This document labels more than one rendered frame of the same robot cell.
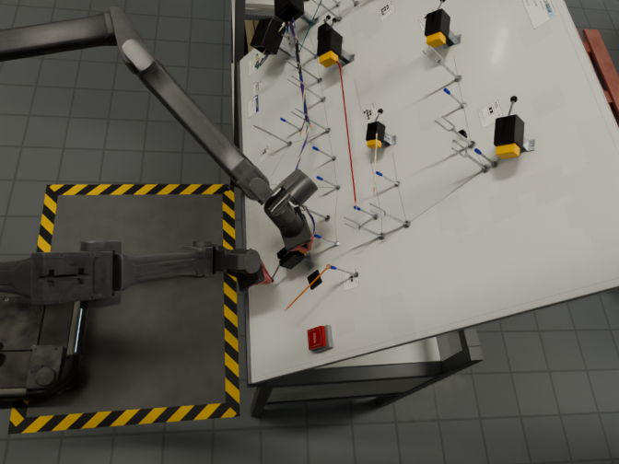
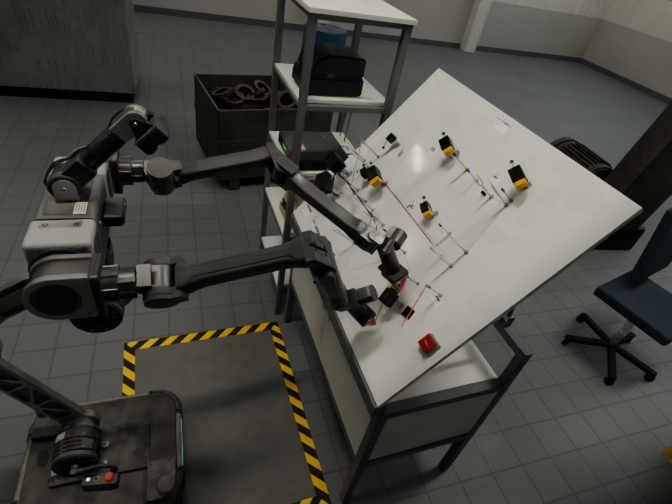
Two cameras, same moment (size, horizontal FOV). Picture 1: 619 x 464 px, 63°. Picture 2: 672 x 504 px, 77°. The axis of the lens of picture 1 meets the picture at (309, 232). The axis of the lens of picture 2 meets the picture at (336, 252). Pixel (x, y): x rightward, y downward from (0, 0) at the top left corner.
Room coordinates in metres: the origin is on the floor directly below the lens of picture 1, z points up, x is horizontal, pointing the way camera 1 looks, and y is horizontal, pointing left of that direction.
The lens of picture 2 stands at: (-0.58, 0.36, 2.18)
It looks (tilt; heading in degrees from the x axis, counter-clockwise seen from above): 38 degrees down; 354
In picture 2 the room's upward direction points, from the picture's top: 12 degrees clockwise
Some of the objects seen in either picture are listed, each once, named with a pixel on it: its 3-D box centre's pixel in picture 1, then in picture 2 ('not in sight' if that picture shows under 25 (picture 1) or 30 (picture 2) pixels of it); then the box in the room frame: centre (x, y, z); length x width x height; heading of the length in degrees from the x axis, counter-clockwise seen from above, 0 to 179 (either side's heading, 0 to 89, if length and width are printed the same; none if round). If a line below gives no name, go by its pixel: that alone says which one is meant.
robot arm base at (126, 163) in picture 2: not in sight; (129, 170); (0.57, 0.92, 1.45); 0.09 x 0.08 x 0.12; 19
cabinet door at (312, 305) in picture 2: not in sight; (309, 287); (1.06, 0.30, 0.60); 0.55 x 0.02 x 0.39; 21
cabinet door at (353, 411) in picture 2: not in sight; (343, 374); (0.55, 0.10, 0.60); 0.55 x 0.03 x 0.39; 21
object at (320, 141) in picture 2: not in sight; (313, 150); (1.66, 0.39, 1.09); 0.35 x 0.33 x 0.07; 21
